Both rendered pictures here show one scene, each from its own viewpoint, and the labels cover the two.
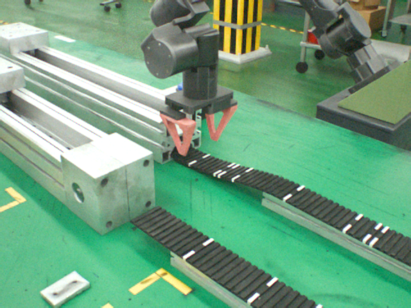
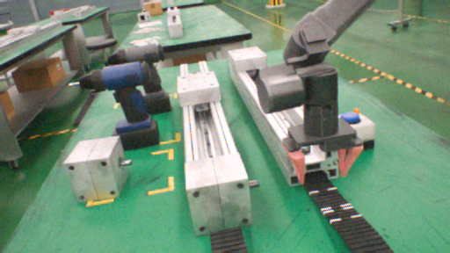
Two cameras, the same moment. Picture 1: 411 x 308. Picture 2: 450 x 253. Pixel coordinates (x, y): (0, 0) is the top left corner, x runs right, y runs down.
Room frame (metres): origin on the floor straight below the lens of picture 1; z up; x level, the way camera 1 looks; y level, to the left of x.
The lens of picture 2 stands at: (0.19, -0.23, 1.18)
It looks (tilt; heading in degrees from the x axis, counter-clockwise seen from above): 23 degrees down; 42
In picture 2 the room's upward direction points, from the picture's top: 8 degrees counter-clockwise
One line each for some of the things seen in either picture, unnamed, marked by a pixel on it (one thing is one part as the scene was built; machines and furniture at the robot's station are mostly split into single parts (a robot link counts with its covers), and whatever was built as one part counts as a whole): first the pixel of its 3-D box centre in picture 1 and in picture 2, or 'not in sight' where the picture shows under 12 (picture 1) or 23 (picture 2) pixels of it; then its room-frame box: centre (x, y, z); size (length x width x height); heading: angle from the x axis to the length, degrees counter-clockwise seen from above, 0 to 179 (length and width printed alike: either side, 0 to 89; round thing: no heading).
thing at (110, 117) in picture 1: (65, 81); (264, 97); (0.99, 0.34, 0.82); 0.80 x 0.10 x 0.09; 47
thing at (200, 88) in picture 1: (200, 83); (320, 119); (0.69, 0.01, 0.93); 0.10 x 0.07 x 0.07; 137
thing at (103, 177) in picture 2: not in sight; (105, 167); (0.50, 0.42, 0.83); 0.11 x 0.10 x 0.10; 133
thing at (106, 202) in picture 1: (115, 178); (224, 191); (0.56, 0.13, 0.83); 0.12 x 0.09 x 0.10; 137
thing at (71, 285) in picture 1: (65, 289); not in sight; (0.38, 0.16, 0.78); 0.05 x 0.03 x 0.01; 140
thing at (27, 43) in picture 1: (17, 42); (247, 62); (1.16, 0.52, 0.87); 0.16 x 0.11 x 0.07; 47
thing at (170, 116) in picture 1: (188, 127); (308, 159); (0.67, 0.03, 0.86); 0.07 x 0.07 x 0.09; 47
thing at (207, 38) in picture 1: (198, 47); (315, 85); (0.69, 0.01, 0.99); 0.07 x 0.06 x 0.07; 144
